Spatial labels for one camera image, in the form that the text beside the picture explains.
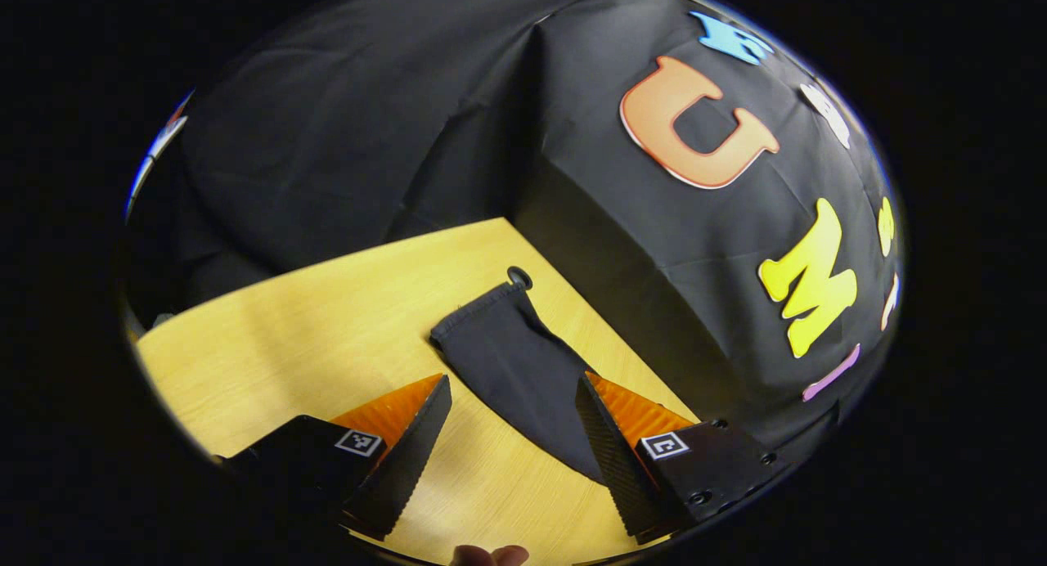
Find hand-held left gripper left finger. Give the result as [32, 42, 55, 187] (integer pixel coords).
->
[216, 373, 454, 543]

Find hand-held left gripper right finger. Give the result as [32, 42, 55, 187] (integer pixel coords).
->
[574, 371, 791, 546]

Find black jeans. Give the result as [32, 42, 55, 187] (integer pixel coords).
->
[429, 282, 647, 487]

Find black backdrop cloth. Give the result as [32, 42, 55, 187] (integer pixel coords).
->
[123, 0, 905, 469]

